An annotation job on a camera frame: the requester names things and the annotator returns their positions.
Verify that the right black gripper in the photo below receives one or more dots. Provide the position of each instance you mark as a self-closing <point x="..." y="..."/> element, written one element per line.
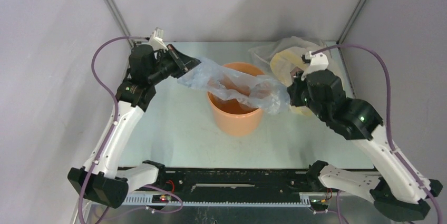
<point x="294" y="93"/>

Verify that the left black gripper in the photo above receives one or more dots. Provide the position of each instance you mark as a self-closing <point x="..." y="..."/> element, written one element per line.
<point x="187" y="63"/>

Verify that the blue plastic trash bag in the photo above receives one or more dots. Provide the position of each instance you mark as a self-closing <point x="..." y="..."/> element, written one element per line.
<point x="251" y="92"/>

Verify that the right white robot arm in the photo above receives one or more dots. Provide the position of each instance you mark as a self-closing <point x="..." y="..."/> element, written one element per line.
<point x="399" y="193"/>

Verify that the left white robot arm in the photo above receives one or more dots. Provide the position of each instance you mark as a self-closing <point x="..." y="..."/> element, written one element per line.
<point x="111" y="152"/>

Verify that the orange plastic trash bin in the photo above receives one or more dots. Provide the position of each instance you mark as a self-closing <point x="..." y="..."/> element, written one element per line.
<point x="232" y="117"/>

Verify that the clear white plastic bag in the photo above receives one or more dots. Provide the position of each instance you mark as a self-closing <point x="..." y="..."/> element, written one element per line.
<point x="261" y="56"/>

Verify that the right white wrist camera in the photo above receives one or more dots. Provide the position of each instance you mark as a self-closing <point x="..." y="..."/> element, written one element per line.
<point x="316" y="62"/>

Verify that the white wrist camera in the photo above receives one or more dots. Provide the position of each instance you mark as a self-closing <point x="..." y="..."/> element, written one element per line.
<point x="316" y="62"/>
<point x="156" y="40"/>

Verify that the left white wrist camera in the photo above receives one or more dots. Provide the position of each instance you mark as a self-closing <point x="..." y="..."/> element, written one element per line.
<point x="156" y="40"/>

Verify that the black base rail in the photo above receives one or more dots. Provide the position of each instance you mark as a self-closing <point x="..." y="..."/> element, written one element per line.
<point x="259" y="186"/>

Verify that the aluminium frame front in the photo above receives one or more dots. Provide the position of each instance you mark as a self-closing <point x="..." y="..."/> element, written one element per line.
<point x="160" y="205"/>

